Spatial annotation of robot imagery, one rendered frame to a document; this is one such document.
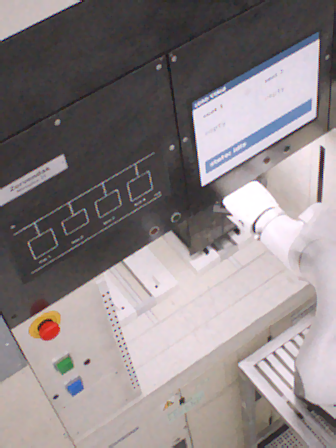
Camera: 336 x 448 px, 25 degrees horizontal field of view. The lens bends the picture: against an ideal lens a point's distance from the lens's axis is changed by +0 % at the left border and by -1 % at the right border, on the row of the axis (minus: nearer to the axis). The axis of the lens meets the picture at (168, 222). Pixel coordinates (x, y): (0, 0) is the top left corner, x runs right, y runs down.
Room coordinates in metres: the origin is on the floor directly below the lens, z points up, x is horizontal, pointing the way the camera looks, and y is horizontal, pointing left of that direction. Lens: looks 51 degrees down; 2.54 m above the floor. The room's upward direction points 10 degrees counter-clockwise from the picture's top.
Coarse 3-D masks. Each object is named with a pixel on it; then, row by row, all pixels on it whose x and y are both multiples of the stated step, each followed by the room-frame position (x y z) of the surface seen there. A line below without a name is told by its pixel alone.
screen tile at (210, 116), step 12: (228, 96) 0.96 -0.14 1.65; (240, 96) 0.97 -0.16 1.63; (252, 96) 0.98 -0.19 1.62; (216, 108) 0.95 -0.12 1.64; (228, 108) 0.96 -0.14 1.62; (240, 108) 0.97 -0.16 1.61; (252, 108) 0.98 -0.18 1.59; (204, 120) 0.94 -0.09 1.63; (216, 120) 0.95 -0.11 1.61; (240, 120) 0.97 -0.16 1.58; (252, 120) 0.98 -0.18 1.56; (216, 132) 0.95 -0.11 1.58; (228, 132) 0.96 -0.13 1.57; (240, 132) 0.97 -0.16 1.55; (204, 144) 0.93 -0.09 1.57; (216, 144) 0.95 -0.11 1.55; (204, 156) 0.93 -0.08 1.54
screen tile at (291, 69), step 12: (312, 48) 1.05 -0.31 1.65; (300, 60) 1.03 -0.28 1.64; (312, 60) 1.05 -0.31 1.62; (276, 72) 1.01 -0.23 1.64; (288, 72) 1.02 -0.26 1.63; (300, 72) 1.03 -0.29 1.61; (312, 72) 1.05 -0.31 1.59; (264, 84) 1.00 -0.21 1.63; (276, 84) 1.01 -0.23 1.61; (300, 84) 1.03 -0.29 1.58; (312, 84) 1.05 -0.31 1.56; (288, 96) 1.02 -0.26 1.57; (300, 96) 1.03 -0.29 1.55; (264, 108) 0.99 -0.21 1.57; (276, 108) 1.01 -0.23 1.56; (264, 120) 0.99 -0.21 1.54
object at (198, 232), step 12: (204, 216) 1.17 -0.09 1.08; (216, 216) 1.19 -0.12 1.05; (180, 228) 1.18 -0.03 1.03; (192, 228) 1.16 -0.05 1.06; (204, 228) 1.17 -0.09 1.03; (216, 228) 1.19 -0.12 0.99; (228, 228) 1.21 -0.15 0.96; (180, 240) 1.19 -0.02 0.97; (192, 240) 1.16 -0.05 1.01; (204, 240) 1.18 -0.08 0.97; (216, 240) 1.19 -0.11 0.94; (192, 252) 1.16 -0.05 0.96
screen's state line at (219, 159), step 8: (304, 104) 1.04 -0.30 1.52; (288, 112) 1.02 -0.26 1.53; (296, 112) 1.03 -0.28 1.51; (304, 112) 1.04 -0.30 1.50; (280, 120) 1.01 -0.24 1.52; (288, 120) 1.02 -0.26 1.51; (264, 128) 0.99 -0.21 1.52; (272, 128) 1.00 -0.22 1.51; (280, 128) 1.01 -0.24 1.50; (248, 136) 0.98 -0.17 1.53; (256, 136) 0.99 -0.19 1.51; (264, 136) 0.99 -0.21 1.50; (240, 144) 0.97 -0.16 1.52; (248, 144) 0.98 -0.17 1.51; (224, 152) 0.95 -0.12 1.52; (232, 152) 0.96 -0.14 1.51; (240, 152) 0.97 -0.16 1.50; (208, 160) 0.94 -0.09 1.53; (216, 160) 0.94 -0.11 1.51; (224, 160) 0.95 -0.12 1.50; (208, 168) 0.94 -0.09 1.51
